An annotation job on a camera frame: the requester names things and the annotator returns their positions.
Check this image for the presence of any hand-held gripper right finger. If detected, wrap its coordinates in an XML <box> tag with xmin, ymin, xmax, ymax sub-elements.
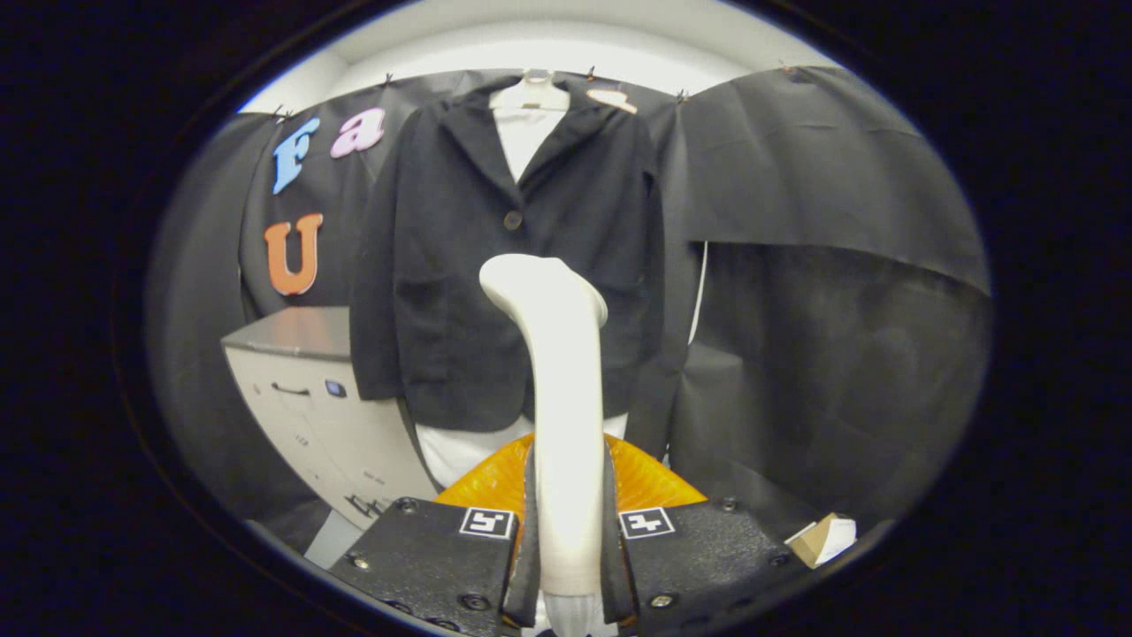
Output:
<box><xmin>601</xmin><ymin>432</ymin><xmax>810</xmax><ymax>637</ymax></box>

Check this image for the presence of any grey drawer cabinet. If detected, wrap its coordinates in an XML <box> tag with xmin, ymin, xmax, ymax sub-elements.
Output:
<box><xmin>221</xmin><ymin>305</ymin><xmax>440</xmax><ymax>532</ymax></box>

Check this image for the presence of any black backdrop cloth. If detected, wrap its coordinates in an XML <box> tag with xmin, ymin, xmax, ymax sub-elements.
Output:
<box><xmin>146</xmin><ymin>64</ymin><xmax>991</xmax><ymax>554</ymax></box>

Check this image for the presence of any small cardboard box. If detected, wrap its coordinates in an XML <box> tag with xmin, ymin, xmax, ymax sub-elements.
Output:
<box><xmin>784</xmin><ymin>512</ymin><xmax>858</xmax><ymax>570</ymax></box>

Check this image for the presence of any white clothes hanger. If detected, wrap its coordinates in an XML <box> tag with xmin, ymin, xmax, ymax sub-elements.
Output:
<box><xmin>490</xmin><ymin>69</ymin><xmax>572</xmax><ymax>113</ymax></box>

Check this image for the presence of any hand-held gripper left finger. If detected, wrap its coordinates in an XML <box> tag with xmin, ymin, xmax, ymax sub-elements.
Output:
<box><xmin>327</xmin><ymin>434</ymin><xmax>542</xmax><ymax>637</ymax></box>

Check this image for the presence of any white garment steamer wand with hose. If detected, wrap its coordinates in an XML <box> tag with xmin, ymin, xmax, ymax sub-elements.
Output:
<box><xmin>478</xmin><ymin>254</ymin><xmax>611</xmax><ymax>637</ymax></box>

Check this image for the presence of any black blazer jacket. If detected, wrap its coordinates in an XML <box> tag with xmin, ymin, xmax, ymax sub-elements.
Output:
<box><xmin>349</xmin><ymin>76</ymin><xmax>668</xmax><ymax>434</ymax></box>

